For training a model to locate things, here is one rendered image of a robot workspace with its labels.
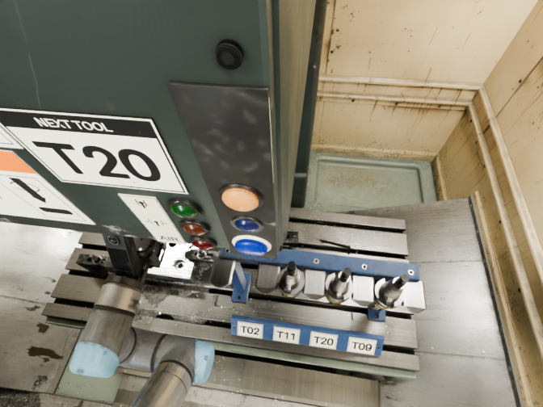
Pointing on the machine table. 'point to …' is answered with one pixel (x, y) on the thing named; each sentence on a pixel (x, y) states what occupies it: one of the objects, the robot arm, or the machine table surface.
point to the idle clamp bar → (291, 239)
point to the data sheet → (8, 140)
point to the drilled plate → (175, 265)
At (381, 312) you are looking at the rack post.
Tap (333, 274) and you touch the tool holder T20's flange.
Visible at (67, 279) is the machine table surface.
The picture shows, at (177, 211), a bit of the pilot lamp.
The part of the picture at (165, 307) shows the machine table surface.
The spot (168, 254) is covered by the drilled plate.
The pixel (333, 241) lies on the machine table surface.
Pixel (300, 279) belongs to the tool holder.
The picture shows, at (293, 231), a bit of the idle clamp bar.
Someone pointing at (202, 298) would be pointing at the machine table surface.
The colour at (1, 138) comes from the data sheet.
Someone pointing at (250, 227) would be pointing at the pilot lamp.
